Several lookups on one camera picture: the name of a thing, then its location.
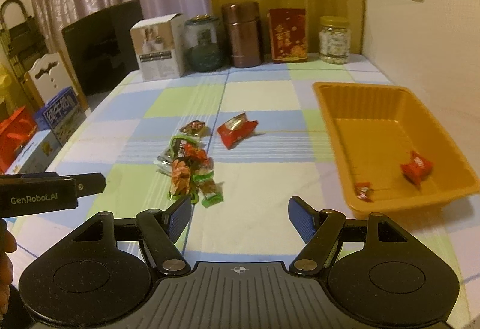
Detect checkered tablecloth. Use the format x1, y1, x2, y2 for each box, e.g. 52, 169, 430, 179
9, 55, 479, 325

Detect red candy packet large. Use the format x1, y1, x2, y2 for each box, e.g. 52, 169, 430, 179
400, 151, 434, 189

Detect brown metal canister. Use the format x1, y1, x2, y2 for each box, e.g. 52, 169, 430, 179
221, 1, 264, 68

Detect blue milk carton box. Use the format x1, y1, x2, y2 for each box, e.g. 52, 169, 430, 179
34, 87, 86, 146

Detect red square snack packet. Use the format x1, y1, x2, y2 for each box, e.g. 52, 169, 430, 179
217, 113, 258, 149

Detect red festive box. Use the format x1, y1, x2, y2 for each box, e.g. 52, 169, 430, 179
267, 8, 308, 63

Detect white blue carton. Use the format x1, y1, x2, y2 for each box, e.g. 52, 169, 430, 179
6, 129, 61, 174

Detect green black snack tube packet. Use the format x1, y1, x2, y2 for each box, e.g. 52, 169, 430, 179
168, 135, 200, 200

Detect green candy packet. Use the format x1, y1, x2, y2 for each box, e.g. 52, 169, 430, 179
197, 172, 224, 208

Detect clear jar yellow lid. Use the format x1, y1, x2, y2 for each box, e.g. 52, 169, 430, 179
319, 16, 351, 65

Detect left human hand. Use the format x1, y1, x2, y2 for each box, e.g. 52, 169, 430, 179
0, 219, 17, 319

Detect dark green glass jar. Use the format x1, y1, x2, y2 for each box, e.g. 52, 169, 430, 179
184, 14, 224, 73

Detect white wooden chair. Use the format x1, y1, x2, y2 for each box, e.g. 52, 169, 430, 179
26, 51, 89, 112

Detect small red snack packet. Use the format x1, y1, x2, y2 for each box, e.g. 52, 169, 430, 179
185, 147, 213, 174

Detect white product box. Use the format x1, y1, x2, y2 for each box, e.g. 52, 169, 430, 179
130, 13, 185, 82

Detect orange red box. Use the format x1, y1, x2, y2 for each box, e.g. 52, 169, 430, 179
0, 106, 38, 174

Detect grey clear snack packet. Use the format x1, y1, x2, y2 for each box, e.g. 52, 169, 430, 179
154, 148, 175, 176

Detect orange plastic tray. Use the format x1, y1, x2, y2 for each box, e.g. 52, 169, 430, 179
313, 82, 479, 218

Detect small red candy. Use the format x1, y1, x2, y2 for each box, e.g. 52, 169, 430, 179
355, 182, 374, 202

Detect brown small snack packet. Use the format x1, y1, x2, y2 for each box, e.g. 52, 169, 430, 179
180, 120, 207, 137

